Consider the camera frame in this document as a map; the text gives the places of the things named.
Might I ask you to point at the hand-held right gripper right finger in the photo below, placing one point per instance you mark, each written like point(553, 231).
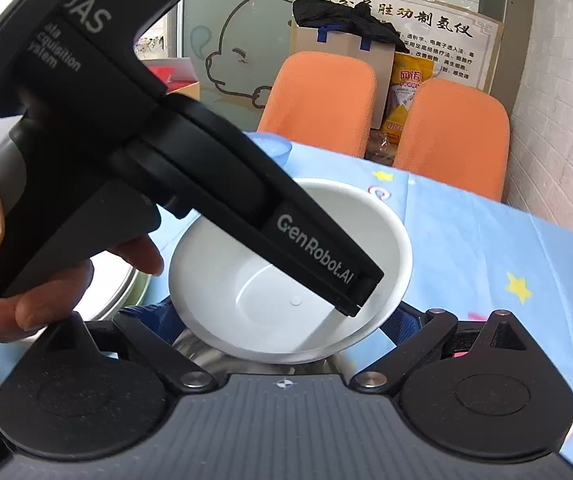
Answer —
point(406, 325)

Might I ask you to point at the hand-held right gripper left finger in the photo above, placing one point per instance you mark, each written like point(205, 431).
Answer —
point(161, 322)

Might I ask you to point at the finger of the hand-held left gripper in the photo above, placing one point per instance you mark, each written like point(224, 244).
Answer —
point(361, 295)

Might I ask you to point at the stainless steel bowl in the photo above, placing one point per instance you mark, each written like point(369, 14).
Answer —
point(201, 355)

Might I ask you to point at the white plate with patterned rim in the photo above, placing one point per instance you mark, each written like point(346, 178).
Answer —
point(111, 285)

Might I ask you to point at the white bowl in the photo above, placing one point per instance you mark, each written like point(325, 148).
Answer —
point(266, 280)

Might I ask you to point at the person's left hand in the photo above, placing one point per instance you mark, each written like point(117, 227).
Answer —
point(16, 315)

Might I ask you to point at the red snack box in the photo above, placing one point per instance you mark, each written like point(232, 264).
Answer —
point(171, 72)

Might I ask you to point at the blue cartoon pig tablecloth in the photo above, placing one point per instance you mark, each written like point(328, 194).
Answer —
point(466, 240)

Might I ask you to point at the small blue plastic dish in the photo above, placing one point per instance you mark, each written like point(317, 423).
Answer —
point(274, 147)

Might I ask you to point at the frosted glass door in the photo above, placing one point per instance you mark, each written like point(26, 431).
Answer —
point(226, 20)

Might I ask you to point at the orange chair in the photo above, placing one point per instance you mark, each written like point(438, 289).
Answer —
point(316, 100)
point(456, 135)

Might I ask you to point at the yellow snack bag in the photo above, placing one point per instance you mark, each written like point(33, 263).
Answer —
point(411, 90)

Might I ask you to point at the black cloth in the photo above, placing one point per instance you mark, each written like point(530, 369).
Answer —
point(346, 15)

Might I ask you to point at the framed wall poster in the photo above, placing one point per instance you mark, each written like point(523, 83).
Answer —
point(446, 30)

